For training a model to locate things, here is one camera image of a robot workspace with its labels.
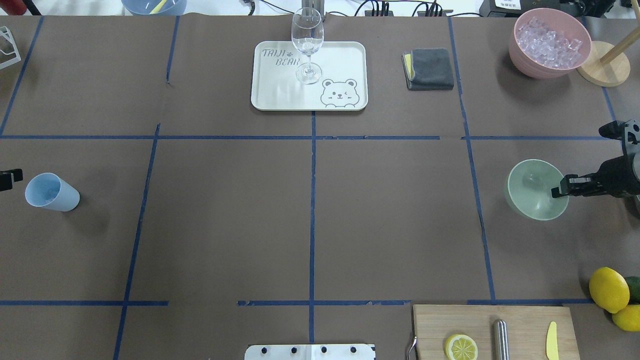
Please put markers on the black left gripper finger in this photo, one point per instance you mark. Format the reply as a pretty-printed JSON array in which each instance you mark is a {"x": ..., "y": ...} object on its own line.
[{"x": 9, "y": 177}]

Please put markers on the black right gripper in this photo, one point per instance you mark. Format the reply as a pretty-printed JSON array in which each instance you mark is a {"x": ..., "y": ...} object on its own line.
[{"x": 621, "y": 173}]

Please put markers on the light blue plastic cup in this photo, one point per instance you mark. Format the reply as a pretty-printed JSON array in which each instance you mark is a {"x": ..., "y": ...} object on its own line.
[{"x": 51, "y": 192}]

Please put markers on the light green bowl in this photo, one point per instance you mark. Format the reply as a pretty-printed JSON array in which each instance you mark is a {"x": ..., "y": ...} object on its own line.
[{"x": 528, "y": 190}]

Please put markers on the pink bowl of ice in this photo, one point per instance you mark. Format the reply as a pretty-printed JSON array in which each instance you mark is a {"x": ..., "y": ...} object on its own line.
[{"x": 548, "y": 43}]

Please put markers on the blue bowl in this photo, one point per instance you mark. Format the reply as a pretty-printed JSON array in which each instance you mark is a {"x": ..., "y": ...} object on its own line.
[{"x": 143, "y": 7}]

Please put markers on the yellow lemon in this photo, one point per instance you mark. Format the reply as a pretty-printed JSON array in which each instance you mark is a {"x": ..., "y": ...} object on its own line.
[
  {"x": 628, "y": 319},
  {"x": 609, "y": 290}
]

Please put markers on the green lime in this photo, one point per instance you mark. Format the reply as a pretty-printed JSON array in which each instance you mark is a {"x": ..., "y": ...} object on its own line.
[{"x": 633, "y": 284}]

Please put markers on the wooden mug tree stand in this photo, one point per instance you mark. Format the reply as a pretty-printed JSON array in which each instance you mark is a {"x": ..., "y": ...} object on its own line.
[{"x": 607, "y": 65}]

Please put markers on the wooden cutting board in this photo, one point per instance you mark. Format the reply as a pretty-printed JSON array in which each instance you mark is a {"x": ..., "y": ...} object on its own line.
[{"x": 526, "y": 329}]

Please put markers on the yellow plastic knife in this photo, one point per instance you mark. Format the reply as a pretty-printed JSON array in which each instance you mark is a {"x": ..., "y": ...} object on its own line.
[{"x": 551, "y": 342}]

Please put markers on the red bottle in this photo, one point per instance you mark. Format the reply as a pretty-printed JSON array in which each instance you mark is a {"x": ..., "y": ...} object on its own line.
[{"x": 13, "y": 7}]

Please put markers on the lemon half slice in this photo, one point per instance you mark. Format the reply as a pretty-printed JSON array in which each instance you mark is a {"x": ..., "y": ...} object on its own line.
[{"x": 460, "y": 347}]

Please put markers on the yellow plastic fork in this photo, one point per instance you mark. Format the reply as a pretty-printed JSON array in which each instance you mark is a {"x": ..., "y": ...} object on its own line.
[{"x": 158, "y": 7}]

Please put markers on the cream bear tray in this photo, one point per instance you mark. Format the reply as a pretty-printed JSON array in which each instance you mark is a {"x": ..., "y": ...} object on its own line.
[{"x": 343, "y": 85}]

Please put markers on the clear wine glass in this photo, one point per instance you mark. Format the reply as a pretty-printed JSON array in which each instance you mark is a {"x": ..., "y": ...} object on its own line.
[{"x": 307, "y": 36}]

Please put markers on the white wire cup rack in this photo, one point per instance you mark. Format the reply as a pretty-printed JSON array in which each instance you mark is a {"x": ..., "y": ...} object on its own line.
[{"x": 9, "y": 52}]

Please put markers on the metal handled knife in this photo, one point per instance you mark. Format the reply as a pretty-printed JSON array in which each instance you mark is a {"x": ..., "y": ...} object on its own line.
[{"x": 501, "y": 341}]

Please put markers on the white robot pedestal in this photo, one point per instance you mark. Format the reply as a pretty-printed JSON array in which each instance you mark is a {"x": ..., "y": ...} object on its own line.
[{"x": 332, "y": 351}]

